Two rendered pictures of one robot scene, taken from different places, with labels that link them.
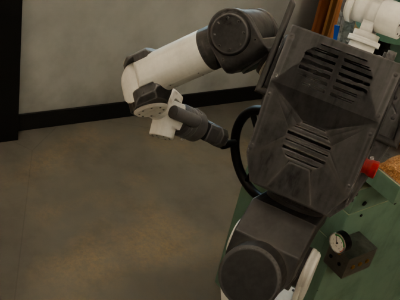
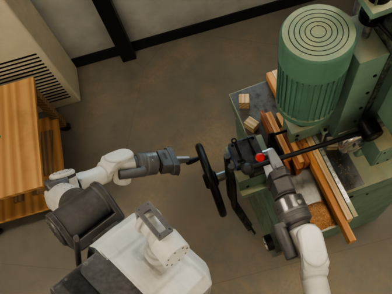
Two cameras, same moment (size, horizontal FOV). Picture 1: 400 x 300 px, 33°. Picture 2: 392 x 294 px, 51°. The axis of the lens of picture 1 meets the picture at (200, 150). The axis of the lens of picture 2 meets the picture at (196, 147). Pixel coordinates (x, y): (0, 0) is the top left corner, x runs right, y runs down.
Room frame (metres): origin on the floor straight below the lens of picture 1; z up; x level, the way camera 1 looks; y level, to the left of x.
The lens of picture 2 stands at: (1.14, -0.52, 2.26)
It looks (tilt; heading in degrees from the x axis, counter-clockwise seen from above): 64 degrees down; 40
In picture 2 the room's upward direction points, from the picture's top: 19 degrees counter-clockwise
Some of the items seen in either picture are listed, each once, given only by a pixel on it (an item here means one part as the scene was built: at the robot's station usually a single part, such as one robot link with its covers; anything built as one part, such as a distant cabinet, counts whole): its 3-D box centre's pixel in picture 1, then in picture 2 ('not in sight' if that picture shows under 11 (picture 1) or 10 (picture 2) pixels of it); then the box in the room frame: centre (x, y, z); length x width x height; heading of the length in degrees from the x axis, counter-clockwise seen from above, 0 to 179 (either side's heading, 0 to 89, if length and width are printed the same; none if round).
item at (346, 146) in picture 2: not in sight; (356, 141); (1.78, -0.62, 1.02); 0.12 x 0.03 x 0.12; 131
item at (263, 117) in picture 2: not in sight; (275, 142); (1.73, -0.37, 0.93); 0.24 x 0.01 x 0.06; 41
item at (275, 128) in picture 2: not in sight; (277, 137); (1.75, -0.37, 0.94); 0.18 x 0.02 x 0.07; 41
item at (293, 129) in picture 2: not in sight; (306, 125); (1.80, -0.45, 0.99); 0.14 x 0.07 x 0.09; 131
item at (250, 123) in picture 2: not in sight; (251, 124); (1.78, -0.26, 0.92); 0.04 x 0.03 x 0.04; 71
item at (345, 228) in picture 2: not in sight; (305, 150); (1.75, -0.47, 0.92); 0.67 x 0.02 x 0.04; 41
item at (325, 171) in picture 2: not in sight; (308, 140); (1.78, -0.47, 0.92); 0.60 x 0.02 x 0.05; 41
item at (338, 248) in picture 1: (340, 243); (269, 242); (1.45, -0.45, 0.65); 0.06 x 0.04 x 0.08; 41
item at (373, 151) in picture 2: not in sight; (378, 143); (1.79, -0.68, 1.02); 0.09 x 0.07 x 0.12; 41
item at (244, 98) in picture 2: not in sight; (244, 101); (1.86, -0.21, 0.92); 0.04 x 0.04 x 0.04; 20
